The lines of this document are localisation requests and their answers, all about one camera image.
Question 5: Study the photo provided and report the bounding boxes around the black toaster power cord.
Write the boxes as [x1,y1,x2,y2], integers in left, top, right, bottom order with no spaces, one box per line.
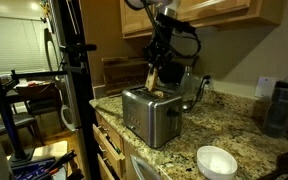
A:
[183,75,212,113]

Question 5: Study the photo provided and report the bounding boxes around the bread slice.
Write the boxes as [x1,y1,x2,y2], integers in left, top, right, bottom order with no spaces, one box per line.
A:
[153,90,164,98]
[145,68,158,91]

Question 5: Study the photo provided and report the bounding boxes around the stainless steel toaster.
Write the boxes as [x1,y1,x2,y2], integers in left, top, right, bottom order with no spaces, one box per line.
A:
[122,86,183,149]

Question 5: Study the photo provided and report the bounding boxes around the upper wooden cabinet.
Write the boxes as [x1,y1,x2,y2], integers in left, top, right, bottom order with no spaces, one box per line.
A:
[120,0,287,39]

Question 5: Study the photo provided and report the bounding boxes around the wooden kitchen drawers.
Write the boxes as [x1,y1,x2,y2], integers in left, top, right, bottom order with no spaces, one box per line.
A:
[92,112,125,180]

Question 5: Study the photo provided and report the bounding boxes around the black camera tripod stand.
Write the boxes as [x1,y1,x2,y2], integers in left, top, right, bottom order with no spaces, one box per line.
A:
[0,0,100,180]

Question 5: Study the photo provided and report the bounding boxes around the wooden dining chair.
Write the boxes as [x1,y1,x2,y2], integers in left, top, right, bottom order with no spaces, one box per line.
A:
[13,81,65,144]

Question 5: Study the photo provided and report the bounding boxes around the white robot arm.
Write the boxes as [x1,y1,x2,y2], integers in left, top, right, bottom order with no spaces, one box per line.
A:
[124,0,201,75]

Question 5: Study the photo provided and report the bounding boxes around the dark grey water bottle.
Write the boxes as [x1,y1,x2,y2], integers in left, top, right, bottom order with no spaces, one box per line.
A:
[263,79,288,138]

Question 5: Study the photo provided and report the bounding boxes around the wooden cutting board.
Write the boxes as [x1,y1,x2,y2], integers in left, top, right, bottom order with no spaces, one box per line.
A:
[102,57,149,95]

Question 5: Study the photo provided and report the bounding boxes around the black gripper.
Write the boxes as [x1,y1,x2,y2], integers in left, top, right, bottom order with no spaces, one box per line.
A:
[143,13,196,77]

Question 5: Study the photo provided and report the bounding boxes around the black coffee maker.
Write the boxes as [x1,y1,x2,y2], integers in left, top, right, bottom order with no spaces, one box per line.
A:
[157,56,199,85]

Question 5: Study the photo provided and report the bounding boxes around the white wall outlet plate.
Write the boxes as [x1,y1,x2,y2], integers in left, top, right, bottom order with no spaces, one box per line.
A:
[255,76,276,99]

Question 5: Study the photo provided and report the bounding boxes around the clear glass bottle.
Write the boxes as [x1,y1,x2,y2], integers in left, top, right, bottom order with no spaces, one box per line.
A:
[180,66,194,102]

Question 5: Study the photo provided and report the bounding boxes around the white ceramic bowl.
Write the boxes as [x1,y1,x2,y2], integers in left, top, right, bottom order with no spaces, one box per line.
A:
[197,146,238,180]

